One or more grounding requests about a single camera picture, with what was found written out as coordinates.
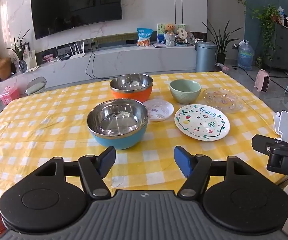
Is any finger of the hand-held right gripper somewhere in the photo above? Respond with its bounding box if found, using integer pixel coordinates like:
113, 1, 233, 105
251, 134, 288, 155

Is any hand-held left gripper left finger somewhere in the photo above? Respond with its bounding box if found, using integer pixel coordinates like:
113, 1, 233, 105
32, 146, 116, 199

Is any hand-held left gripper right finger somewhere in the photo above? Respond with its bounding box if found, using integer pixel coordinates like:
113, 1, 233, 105
174, 145, 256, 198

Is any blue steel bowl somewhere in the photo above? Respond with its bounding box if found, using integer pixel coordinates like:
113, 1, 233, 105
86, 99, 149, 150

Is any large white fruit-print plate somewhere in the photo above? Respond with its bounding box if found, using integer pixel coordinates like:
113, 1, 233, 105
174, 104, 231, 141

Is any small white printed plate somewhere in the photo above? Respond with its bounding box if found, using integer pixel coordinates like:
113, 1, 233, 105
143, 99, 174, 122

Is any clear glass plate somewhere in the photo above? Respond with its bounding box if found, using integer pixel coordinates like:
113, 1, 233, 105
202, 87, 244, 112

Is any green ceramic bowl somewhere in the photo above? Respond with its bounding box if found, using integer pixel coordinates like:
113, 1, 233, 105
169, 79, 202, 105

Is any orange steel bowl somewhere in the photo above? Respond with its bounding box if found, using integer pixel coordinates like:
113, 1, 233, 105
109, 74, 154, 103

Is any white phone stand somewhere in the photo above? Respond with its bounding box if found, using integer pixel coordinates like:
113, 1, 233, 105
273, 110, 288, 143

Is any pink space heater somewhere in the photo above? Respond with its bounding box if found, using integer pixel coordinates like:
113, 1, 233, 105
255, 69, 270, 93

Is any yellow checked tablecloth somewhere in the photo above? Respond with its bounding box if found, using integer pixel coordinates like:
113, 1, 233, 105
0, 71, 288, 198

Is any pink patterned bag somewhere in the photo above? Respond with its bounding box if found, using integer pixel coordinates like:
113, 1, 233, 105
214, 62, 231, 73

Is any blue water jug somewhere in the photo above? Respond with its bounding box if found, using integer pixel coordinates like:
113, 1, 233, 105
238, 40, 255, 71

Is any dark grey cabinet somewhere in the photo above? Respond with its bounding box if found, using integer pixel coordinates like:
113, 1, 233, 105
261, 21, 288, 75

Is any potted snake plant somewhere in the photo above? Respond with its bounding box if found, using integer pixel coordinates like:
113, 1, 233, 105
202, 20, 242, 64

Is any grey-blue trash can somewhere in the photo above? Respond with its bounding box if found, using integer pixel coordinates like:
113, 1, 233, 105
195, 41, 217, 73

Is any clear chair with green cushion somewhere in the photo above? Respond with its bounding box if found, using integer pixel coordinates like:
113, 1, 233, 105
25, 77, 47, 96

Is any white marble media console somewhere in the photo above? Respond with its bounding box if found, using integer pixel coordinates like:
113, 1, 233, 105
0, 44, 207, 97

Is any white router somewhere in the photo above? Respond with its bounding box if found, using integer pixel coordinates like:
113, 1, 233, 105
69, 42, 86, 60

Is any pink storage box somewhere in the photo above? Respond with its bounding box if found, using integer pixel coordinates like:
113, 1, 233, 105
0, 85, 20, 105

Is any trailing pothos plant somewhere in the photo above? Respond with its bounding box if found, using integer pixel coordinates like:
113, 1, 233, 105
250, 4, 284, 60

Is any plant in blue glass vase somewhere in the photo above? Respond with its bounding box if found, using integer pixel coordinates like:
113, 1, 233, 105
6, 29, 30, 73

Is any white picture card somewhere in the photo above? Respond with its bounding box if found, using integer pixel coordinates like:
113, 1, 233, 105
24, 50, 37, 68

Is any blue snack bag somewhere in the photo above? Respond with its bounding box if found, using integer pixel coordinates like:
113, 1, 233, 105
137, 27, 154, 47

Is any teddy bear in white wrap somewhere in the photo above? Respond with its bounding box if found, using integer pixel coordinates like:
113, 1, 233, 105
163, 24, 177, 47

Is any green picture card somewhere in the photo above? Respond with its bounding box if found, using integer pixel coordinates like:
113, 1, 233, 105
157, 23, 186, 43

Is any orange vase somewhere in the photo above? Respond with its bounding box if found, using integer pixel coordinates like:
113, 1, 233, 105
0, 57, 12, 81

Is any black floor cable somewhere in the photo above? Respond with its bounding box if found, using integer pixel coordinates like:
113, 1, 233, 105
231, 66, 257, 80

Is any black power cable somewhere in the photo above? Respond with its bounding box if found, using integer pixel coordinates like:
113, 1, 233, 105
85, 46, 114, 81

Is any black wall television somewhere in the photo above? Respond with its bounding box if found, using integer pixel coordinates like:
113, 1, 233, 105
30, 0, 122, 40

